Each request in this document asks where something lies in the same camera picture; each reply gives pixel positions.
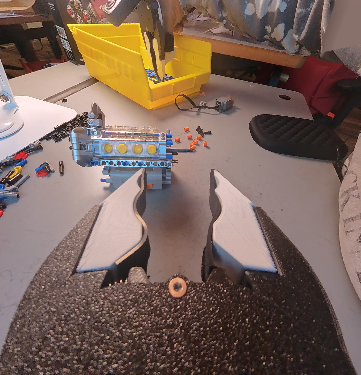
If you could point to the scatter of blue black pins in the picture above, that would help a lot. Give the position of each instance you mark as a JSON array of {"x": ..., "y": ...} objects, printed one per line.
[{"x": 157, "y": 75}]

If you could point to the black wrist pad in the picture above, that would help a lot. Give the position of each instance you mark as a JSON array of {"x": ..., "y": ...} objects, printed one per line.
[{"x": 297, "y": 137}]

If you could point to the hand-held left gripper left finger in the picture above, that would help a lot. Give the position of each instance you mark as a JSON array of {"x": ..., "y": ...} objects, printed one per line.
[{"x": 116, "y": 234}]

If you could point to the pile of black pins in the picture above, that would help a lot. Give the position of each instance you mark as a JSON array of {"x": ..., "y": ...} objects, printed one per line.
[{"x": 66, "y": 126}]

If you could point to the grey desk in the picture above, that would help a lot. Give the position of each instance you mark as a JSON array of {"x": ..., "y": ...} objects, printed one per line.
[{"x": 286, "y": 193}]

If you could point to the grey toy motor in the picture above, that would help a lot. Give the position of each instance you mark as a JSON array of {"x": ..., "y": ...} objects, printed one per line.
[{"x": 225, "y": 105}]

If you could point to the red cloth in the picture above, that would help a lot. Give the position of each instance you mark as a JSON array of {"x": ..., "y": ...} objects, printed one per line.
[{"x": 327, "y": 82}]

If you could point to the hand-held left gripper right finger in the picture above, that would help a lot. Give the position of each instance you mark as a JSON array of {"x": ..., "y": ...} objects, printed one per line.
[{"x": 242, "y": 234}]

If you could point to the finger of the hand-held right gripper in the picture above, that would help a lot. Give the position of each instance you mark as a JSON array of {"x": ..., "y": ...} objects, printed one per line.
[
  {"x": 164, "y": 50},
  {"x": 149, "y": 50}
]

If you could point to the person's grey printed clothing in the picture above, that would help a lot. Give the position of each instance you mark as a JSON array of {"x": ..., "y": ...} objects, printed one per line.
[{"x": 353, "y": 222}]

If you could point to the cluster of orange bushes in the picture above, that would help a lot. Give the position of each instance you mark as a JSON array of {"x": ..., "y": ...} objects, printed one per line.
[{"x": 192, "y": 140}]

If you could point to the white book stand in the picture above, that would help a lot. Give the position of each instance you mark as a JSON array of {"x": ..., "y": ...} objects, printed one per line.
[{"x": 28, "y": 123}]

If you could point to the background desk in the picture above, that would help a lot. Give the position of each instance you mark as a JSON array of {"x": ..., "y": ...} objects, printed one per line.
[{"x": 16, "y": 23}]

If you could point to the yellow plastic bin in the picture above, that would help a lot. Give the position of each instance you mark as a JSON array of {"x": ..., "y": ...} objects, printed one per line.
[{"x": 122, "y": 64}]

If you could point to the wooden side table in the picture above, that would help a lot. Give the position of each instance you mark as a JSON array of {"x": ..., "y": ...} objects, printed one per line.
[{"x": 245, "y": 50}]

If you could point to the black toy set box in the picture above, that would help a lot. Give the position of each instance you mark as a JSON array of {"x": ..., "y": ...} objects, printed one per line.
[{"x": 66, "y": 29}]

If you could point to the toy brick engine model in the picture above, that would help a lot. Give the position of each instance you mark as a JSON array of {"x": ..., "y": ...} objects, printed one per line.
[{"x": 128, "y": 146}]

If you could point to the pile of coloured brick parts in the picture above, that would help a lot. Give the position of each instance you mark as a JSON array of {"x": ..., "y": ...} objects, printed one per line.
[{"x": 13, "y": 176}]

